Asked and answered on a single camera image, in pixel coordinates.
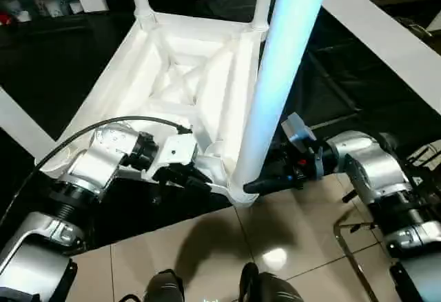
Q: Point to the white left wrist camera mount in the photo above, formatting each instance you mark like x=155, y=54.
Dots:
x=175, y=150

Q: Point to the dark robot left foot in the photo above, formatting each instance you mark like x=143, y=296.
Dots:
x=165, y=288

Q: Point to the red figurine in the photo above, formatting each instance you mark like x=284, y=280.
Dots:
x=4, y=18

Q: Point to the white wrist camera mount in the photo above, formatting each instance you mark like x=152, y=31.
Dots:
x=296, y=129
x=175, y=150

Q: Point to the small white cup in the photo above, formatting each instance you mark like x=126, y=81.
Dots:
x=74, y=7
x=23, y=14

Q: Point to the white flat board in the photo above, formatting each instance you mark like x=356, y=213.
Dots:
x=379, y=36

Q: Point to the dark robot right foot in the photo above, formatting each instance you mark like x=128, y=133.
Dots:
x=267, y=286

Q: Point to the chrome tube frame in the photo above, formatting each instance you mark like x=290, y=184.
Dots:
x=355, y=264

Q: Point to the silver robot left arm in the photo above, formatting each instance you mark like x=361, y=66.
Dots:
x=96, y=167

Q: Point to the black device white label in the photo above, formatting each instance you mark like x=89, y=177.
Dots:
x=418, y=181

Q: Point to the dark robot foot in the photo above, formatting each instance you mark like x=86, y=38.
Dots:
x=267, y=286
x=165, y=288

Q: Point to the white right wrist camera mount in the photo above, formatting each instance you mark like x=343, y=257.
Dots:
x=296, y=129

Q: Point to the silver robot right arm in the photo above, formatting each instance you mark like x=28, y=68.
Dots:
x=375, y=164

